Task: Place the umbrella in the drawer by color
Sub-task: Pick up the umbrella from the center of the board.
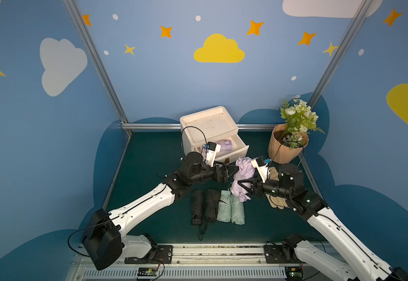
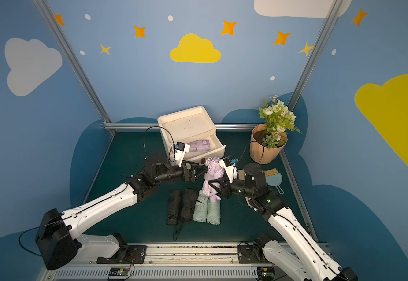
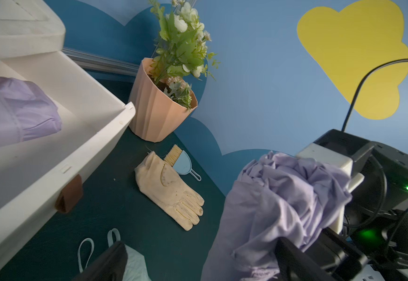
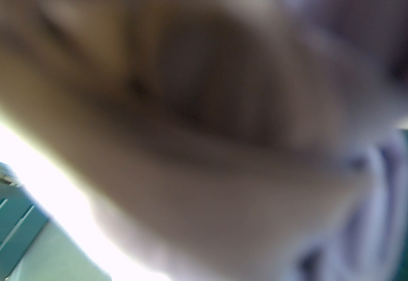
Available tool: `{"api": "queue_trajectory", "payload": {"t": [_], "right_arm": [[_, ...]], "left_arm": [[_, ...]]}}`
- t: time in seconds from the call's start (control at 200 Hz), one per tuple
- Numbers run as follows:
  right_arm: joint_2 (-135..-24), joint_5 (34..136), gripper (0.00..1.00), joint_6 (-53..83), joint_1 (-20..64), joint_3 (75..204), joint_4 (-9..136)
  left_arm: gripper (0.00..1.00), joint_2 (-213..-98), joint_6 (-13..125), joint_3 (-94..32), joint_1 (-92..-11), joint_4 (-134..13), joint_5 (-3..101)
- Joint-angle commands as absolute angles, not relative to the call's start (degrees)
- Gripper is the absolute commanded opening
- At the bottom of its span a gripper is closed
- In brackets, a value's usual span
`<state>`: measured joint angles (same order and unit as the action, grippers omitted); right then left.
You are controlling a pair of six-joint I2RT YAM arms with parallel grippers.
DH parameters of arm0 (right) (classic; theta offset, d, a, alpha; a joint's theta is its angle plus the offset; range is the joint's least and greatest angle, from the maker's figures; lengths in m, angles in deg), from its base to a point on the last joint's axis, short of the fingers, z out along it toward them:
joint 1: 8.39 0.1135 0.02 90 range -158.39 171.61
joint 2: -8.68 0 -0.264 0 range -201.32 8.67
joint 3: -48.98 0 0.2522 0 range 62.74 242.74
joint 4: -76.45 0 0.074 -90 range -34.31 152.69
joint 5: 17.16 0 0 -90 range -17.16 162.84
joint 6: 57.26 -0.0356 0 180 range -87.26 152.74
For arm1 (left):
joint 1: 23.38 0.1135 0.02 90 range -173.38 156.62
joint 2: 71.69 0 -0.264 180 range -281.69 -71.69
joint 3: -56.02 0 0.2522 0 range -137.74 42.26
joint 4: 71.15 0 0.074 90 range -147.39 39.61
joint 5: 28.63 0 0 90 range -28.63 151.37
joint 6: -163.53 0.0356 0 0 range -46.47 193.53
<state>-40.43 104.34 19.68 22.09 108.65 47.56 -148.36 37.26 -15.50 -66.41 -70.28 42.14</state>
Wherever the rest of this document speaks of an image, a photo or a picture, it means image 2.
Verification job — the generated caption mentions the beige ribbed flower pot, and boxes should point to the beige ribbed flower pot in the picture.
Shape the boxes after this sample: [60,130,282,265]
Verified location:
[250,124,288,165]

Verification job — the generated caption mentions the purple umbrella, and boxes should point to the purple umbrella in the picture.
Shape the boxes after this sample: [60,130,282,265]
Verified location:
[188,139,211,153]
[202,158,226,201]

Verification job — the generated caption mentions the right aluminium frame post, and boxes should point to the right aluminium frame post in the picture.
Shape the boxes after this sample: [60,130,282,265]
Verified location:
[287,0,344,111]

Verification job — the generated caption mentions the aluminium frame post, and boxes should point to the aluminium frame post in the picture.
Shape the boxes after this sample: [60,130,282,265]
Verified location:
[287,0,344,111]
[33,0,111,126]

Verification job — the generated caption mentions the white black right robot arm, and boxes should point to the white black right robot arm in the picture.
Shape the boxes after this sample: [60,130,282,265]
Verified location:
[208,159,358,281]

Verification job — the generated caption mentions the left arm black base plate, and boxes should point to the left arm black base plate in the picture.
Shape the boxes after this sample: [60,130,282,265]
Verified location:
[96,245,147,265]

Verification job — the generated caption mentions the left green circuit board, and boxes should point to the left green circuit board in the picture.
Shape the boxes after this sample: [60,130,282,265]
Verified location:
[108,267,131,280]

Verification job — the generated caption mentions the left aluminium frame post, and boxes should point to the left aluminium frame post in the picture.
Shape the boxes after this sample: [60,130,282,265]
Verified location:
[33,0,111,126]

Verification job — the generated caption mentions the black folded umbrella right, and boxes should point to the black folded umbrella right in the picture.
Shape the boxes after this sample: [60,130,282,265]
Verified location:
[173,189,198,241]

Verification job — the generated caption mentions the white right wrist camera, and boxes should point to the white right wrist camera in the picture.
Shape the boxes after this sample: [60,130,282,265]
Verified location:
[219,156,238,183]

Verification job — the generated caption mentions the white green artificial flowers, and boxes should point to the white green artificial flowers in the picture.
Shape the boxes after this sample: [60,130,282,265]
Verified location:
[259,96,302,150]

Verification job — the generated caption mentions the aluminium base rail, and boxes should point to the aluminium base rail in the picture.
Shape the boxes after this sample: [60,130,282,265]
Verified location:
[35,241,335,281]

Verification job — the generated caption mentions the black folded umbrella left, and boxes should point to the black folded umbrella left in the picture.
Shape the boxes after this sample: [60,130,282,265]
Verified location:
[167,189,182,226]

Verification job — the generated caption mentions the green circuit board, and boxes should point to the green circuit board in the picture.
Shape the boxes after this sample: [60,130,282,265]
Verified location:
[257,267,275,281]
[108,267,131,280]

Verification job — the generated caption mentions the black folded umbrella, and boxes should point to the black folded umbrella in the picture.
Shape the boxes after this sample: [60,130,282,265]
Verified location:
[167,189,182,226]
[173,189,198,241]

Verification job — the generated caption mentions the white drawer cabinet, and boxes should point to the white drawer cabinet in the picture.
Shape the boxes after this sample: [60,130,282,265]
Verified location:
[158,106,226,163]

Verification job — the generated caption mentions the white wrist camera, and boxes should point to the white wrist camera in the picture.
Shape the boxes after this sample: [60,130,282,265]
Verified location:
[172,142,190,167]
[219,156,238,183]

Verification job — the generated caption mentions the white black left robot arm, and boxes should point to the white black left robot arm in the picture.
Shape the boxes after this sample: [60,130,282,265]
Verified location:
[35,152,208,270]

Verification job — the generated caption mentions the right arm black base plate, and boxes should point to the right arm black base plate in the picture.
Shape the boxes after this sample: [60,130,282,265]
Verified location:
[237,242,264,264]

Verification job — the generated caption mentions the mint folded umbrella right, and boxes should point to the mint folded umbrella right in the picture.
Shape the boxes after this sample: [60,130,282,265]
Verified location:
[206,200,221,226]

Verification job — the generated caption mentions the right green circuit board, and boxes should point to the right green circuit board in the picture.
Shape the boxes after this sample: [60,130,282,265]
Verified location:
[257,267,275,281]

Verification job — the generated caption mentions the horizontal aluminium frame rail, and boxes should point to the horizontal aluminium frame rail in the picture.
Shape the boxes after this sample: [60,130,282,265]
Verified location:
[103,122,256,131]

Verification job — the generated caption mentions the mint folded umbrella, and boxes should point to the mint folded umbrella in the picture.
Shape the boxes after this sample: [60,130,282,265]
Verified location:
[192,190,209,222]
[206,200,221,226]

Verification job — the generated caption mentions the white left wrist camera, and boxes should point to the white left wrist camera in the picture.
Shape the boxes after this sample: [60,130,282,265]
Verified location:
[172,142,190,167]

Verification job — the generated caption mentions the mint folded umbrella left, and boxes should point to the mint folded umbrella left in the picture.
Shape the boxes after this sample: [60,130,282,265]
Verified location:
[192,190,209,222]

